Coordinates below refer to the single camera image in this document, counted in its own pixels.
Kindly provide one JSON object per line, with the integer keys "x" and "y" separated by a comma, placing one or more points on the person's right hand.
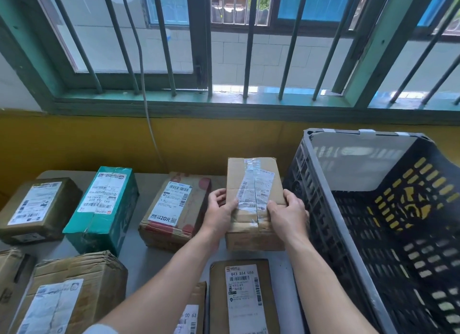
{"x": 291, "y": 220}

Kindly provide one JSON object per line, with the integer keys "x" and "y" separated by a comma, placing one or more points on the person's left hand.
{"x": 215, "y": 220}

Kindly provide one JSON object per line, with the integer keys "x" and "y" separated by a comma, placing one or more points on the person's left thumb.
{"x": 233, "y": 206}

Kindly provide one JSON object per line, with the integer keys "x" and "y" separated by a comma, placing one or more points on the person's right thumb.
{"x": 275, "y": 210}

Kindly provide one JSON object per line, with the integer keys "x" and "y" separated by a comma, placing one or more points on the taped brown cardboard parcel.
{"x": 239, "y": 175}

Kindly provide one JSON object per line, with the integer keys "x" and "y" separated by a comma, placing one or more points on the person's right forearm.
{"x": 323, "y": 290}

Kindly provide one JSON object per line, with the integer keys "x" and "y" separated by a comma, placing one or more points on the person's left forearm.
{"x": 169, "y": 283}

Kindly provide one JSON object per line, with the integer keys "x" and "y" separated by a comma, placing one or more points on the red printed cardboard parcel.
{"x": 190, "y": 208}

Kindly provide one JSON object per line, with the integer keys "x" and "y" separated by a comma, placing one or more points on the white sheet in crate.
{"x": 359, "y": 165}

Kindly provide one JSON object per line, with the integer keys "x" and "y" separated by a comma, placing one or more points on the brown parcel with long label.
{"x": 219, "y": 301}

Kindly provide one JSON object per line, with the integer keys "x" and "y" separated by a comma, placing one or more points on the small brown cardboard parcel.
{"x": 196, "y": 301}

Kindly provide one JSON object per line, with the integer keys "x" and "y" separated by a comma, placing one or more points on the green cardboard parcel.
{"x": 107, "y": 219}

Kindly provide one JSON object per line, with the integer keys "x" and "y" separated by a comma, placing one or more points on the grey plastic crate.
{"x": 395, "y": 258}

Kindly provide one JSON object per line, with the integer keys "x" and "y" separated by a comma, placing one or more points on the large crumpled cardboard parcel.
{"x": 97, "y": 276}

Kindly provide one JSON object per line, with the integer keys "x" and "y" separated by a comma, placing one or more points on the row of window bars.
{"x": 250, "y": 50}

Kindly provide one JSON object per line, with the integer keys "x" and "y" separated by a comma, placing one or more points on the dark brown flat parcel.
{"x": 54, "y": 208}

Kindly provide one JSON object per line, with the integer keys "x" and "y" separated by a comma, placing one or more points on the white sleeve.
{"x": 100, "y": 329}

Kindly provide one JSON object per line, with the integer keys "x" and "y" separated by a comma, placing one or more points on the worn cardboard box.
{"x": 10, "y": 272}

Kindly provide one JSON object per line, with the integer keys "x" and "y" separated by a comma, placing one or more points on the green window frame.
{"x": 201, "y": 105}

